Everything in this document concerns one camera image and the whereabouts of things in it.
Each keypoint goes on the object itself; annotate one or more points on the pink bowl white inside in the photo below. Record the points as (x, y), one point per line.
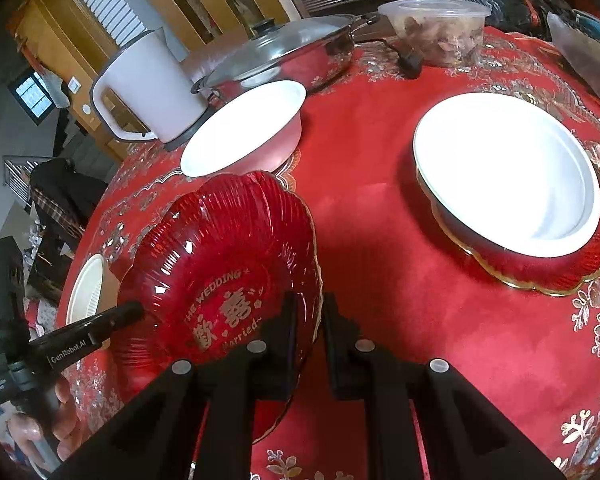
(245, 125)

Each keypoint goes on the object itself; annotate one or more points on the red floral tablecloth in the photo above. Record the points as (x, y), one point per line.
(380, 310)

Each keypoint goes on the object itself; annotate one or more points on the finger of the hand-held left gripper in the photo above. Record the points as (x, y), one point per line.
(125, 316)

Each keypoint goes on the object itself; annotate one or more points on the white electric kettle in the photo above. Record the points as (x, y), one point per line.
(145, 85)

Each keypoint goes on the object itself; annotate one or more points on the red glass plate gold lettering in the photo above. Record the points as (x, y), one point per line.
(220, 240)

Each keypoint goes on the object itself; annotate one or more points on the small white plate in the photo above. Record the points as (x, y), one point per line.
(85, 290)

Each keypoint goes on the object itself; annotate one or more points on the wooden cabinet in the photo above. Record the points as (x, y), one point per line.
(45, 25)

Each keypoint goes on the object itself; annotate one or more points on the stainless steel pot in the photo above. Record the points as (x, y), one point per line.
(320, 67)

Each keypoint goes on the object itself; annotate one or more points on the metal stair railing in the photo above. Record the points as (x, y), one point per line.
(17, 175)

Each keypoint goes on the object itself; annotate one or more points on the clear plastic food container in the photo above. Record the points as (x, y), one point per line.
(440, 35)

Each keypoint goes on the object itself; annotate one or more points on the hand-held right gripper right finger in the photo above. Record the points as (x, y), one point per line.
(340, 355)

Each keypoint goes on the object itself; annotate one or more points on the grey kettle base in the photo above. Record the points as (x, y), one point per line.
(180, 141)

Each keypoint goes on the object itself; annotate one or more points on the person's left hand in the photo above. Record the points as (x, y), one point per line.
(70, 410)

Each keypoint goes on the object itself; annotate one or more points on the white hanging cloth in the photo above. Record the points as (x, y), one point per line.
(55, 87)

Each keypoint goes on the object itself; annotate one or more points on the white wall switch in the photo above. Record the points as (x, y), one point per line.
(74, 84)

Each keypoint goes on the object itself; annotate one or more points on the red glass plate white sticker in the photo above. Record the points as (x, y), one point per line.
(530, 272)

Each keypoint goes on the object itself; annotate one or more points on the plaid scarf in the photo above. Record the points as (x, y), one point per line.
(55, 207)

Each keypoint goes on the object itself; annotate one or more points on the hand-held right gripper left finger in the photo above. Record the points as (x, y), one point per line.
(286, 340)

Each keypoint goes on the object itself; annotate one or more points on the window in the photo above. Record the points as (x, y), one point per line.
(30, 95)

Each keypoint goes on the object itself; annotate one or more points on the dark coat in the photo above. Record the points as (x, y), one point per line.
(65, 180)

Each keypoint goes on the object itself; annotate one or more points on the glass pot lid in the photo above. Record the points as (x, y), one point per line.
(290, 45)

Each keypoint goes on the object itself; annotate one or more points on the clear plastic bag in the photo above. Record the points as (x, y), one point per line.
(590, 50)

